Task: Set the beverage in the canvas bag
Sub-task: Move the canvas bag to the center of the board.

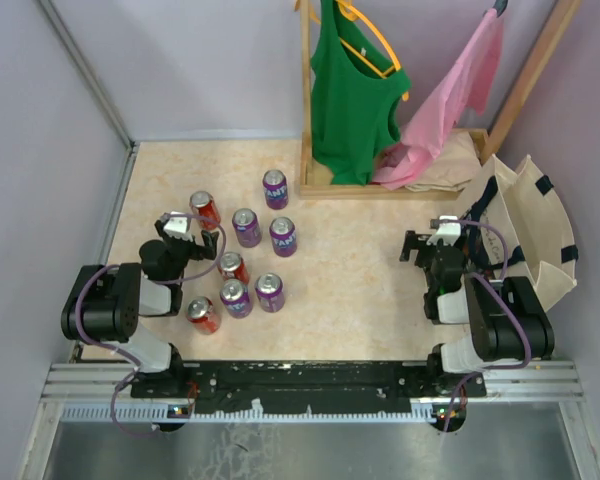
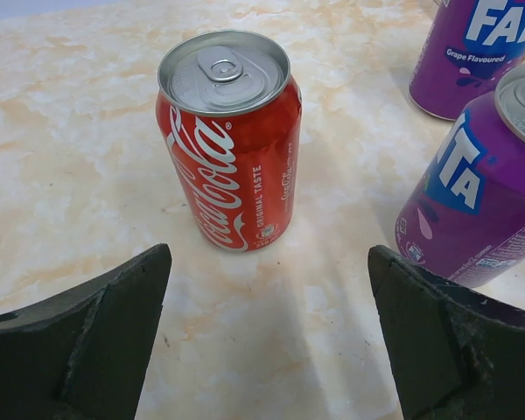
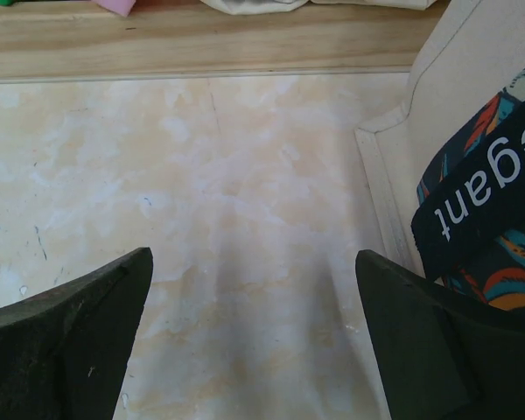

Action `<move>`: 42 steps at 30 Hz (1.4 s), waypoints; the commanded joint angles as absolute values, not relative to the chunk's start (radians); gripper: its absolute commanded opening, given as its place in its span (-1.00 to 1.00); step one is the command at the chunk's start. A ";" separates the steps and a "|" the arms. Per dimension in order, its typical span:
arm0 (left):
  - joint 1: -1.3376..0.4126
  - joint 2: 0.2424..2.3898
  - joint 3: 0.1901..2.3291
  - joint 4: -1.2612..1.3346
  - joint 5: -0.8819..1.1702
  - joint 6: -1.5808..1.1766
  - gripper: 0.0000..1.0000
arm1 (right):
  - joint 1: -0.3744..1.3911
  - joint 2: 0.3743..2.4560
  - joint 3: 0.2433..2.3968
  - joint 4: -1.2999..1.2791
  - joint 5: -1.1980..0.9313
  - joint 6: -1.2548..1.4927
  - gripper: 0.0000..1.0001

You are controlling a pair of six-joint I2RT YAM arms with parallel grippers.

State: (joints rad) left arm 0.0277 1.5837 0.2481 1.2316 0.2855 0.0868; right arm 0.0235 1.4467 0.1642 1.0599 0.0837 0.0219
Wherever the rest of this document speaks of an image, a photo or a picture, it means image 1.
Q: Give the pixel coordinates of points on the beige folded cloth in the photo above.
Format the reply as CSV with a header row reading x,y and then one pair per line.
x,y
455,167

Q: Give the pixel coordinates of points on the red coke can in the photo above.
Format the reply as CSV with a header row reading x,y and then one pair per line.
x,y
202,314
203,204
232,266

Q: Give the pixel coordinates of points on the purple Fanta can top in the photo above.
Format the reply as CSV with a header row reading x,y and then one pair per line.
x,y
275,189

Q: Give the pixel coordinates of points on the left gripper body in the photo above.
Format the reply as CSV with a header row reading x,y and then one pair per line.
x,y
182,252

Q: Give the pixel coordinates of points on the purple Fanta can lower right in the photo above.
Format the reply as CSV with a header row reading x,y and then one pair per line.
x,y
270,293

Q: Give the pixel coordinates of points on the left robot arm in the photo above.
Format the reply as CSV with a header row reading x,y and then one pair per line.
x,y
106,302

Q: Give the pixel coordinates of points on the purple Fanta can lower left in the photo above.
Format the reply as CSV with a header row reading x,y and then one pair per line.
x,y
234,294

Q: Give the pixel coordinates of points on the yellow clothes hanger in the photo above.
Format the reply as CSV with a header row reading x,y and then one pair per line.
x,y
354,15

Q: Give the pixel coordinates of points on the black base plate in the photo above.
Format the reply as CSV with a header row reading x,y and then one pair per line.
x,y
287,388

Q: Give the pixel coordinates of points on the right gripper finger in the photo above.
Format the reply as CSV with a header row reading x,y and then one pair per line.
x,y
473,242
414,242

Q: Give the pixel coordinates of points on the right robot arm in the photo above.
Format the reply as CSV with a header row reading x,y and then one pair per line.
x,y
508,327

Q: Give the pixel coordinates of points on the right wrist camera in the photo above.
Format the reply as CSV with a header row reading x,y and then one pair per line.
x,y
447,230

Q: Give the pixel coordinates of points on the purple Fanta can middle right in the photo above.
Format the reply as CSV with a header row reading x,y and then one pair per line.
x,y
283,236

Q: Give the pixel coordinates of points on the purple fanta can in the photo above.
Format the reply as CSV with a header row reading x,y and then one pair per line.
x,y
270,293
283,236
275,189
246,226
234,294

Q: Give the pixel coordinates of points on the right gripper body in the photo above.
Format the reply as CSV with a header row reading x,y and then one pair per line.
x,y
434,248

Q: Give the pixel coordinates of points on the wooden clothes rack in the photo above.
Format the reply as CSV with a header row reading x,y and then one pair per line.
x,y
314,179

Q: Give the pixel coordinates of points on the beige canvas tote bag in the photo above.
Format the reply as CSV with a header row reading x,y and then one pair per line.
x,y
529,231

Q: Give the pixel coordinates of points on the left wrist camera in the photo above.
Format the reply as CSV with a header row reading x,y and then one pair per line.
x,y
176,225

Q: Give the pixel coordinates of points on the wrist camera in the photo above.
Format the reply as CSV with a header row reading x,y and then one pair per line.
x,y
447,230
176,225

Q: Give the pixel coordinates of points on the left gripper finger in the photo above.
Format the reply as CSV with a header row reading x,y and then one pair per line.
x,y
209,249
159,226

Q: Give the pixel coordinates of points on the green tank top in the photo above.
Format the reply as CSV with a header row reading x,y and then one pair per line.
x,y
355,94

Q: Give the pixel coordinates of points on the purple Fanta can middle left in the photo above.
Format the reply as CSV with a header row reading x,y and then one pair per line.
x,y
246,226

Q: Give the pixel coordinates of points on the pink shirt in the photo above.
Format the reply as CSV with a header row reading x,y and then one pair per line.
x,y
467,85

